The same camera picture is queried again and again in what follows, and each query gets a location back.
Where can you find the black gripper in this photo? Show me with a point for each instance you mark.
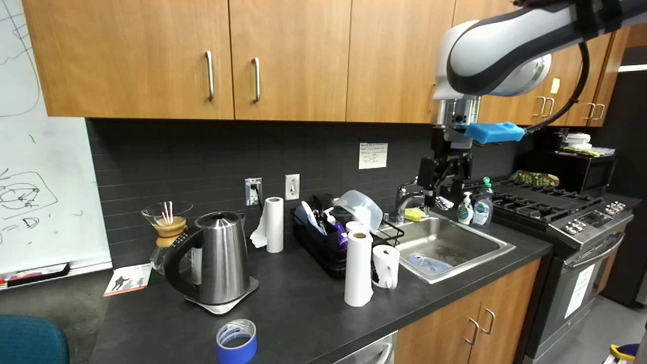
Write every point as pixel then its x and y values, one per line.
pixel 443 171

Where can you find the blue masking tape roll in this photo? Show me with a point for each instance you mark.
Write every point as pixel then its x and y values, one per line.
pixel 237 341

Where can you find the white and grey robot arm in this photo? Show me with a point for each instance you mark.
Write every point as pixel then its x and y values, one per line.
pixel 510 54

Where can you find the chrome faucet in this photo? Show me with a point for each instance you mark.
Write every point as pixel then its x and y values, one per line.
pixel 407 194

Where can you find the hand soap pump bottle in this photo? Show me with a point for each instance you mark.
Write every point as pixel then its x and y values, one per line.
pixel 466 208

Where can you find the yellow sponge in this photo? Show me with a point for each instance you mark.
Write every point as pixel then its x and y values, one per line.
pixel 415 214

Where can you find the dish soap bottle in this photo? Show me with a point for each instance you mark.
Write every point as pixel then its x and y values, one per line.
pixel 484 205

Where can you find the stainless steel sink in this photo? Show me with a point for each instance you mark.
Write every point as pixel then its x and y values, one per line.
pixel 436 249

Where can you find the clear plastic container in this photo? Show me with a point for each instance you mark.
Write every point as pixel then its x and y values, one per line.
pixel 362 208

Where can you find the tall paper towel roll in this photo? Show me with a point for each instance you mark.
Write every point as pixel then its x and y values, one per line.
pixel 359 270

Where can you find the black dish rack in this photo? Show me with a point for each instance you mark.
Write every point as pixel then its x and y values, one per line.
pixel 319 227

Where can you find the black microwave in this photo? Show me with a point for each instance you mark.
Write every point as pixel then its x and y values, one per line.
pixel 575 173

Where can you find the stainless gas stove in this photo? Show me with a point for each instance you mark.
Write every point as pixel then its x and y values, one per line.
pixel 584 230

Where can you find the upper wooden cabinets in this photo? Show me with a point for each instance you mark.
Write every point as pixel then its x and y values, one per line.
pixel 245 59

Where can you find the dishwasher front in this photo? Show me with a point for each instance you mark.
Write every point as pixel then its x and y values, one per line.
pixel 375 352

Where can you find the metal outlet plate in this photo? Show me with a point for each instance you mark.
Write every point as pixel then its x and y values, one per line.
pixel 253 190

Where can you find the stainless steel electric kettle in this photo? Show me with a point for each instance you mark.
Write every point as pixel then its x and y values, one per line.
pixel 225 278

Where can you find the small card on counter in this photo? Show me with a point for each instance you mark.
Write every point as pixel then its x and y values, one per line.
pixel 125 280

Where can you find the whiteboard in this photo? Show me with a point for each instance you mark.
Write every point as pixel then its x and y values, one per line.
pixel 51 220

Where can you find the blue wrist camera box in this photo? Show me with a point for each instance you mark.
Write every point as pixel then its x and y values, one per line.
pixel 502 132

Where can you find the white wall outlet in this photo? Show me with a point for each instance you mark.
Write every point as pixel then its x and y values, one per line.
pixel 292 186

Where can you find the paper towel roll by wall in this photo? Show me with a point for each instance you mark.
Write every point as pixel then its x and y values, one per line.
pixel 270 228

